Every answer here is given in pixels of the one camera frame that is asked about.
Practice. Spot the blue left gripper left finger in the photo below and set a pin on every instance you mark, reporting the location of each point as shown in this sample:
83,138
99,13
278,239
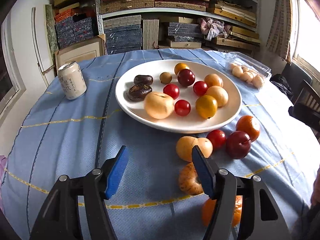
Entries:
114,169

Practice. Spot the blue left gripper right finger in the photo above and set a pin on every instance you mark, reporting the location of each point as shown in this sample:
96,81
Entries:
204,172

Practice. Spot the large orange mandarin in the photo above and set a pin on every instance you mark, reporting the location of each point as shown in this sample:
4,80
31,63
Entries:
209,206

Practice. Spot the dark red plum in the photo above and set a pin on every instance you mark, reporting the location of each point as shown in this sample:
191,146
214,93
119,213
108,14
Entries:
238,145
185,77

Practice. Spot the yellow-orange plum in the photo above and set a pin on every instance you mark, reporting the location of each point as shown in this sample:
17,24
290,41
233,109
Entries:
206,106
179,67

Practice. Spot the large tan round fruit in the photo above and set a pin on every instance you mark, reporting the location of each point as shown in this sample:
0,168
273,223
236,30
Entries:
219,93

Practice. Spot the dark brown chestnut fruit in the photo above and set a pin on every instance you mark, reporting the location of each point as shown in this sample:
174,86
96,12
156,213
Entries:
138,92

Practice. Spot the red cherry tomato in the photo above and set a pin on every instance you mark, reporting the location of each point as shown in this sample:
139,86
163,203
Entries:
172,90

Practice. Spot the tan scarred round fruit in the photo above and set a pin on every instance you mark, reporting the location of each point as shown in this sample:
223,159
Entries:
213,80

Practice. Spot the small brown longan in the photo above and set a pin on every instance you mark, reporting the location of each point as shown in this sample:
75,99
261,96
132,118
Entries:
165,78

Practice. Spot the person right hand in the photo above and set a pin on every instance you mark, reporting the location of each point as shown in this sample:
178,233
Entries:
315,197

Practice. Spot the blue checked tablecloth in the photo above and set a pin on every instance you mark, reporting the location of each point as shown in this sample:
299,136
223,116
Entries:
60,136

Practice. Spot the white beverage can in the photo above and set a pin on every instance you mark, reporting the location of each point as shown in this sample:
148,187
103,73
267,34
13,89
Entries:
71,80

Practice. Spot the clear plastic fruit box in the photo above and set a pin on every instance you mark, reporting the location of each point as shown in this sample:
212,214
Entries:
247,69

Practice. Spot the purple cloth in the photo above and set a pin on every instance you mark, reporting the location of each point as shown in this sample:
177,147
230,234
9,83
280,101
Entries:
3,161

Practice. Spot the wooden chair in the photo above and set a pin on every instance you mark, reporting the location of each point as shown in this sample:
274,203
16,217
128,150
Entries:
306,107

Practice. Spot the framed picture leaning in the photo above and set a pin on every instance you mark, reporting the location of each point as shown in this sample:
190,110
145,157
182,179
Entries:
84,50

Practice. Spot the pink plastic bag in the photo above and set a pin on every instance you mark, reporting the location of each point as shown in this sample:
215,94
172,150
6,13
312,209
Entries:
212,28

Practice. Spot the beige curtain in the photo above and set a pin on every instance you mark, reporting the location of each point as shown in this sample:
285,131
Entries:
282,38

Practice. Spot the metal storage shelf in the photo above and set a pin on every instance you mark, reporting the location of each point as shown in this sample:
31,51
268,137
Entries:
153,24

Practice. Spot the window with white frame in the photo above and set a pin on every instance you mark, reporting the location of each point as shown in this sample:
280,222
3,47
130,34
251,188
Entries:
12,85

